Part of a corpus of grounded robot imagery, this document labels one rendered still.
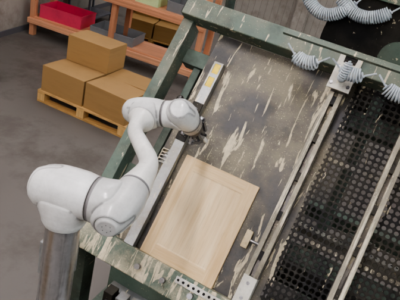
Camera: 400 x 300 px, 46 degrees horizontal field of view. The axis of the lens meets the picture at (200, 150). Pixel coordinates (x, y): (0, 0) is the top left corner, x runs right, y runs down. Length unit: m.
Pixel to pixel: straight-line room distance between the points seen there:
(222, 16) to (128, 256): 1.20
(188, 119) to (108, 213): 0.58
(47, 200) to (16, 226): 2.34
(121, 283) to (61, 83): 3.35
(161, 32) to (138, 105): 6.31
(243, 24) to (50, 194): 1.32
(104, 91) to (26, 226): 1.83
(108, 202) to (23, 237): 2.34
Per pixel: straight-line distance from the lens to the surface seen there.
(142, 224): 2.20
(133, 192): 1.32
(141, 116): 1.73
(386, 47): 2.58
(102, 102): 5.00
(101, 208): 1.28
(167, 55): 2.37
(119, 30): 7.42
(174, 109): 1.69
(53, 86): 5.36
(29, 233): 3.63
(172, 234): 2.17
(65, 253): 1.45
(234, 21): 2.31
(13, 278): 3.31
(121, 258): 2.21
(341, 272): 2.03
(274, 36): 2.25
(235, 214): 2.11
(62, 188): 1.33
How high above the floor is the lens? 2.33
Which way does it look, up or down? 27 degrees down
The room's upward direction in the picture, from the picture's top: 15 degrees clockwise
